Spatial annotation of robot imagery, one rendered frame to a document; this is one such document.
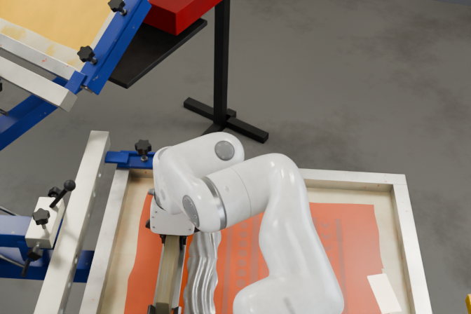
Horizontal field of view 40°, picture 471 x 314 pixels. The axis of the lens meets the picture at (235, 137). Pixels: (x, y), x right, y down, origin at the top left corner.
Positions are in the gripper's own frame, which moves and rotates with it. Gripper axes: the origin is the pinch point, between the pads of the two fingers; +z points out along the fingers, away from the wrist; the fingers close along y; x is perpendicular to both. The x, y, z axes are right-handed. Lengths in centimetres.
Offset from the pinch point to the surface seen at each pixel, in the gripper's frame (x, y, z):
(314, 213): 15.9, 35.0, 6.0
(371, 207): 19, 50, 6
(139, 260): -2.4, -8.3, 6.1
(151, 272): -5.6, -4.9, 6.0
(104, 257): -4.6, -16.0, 2.6
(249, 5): 270, 14, 104
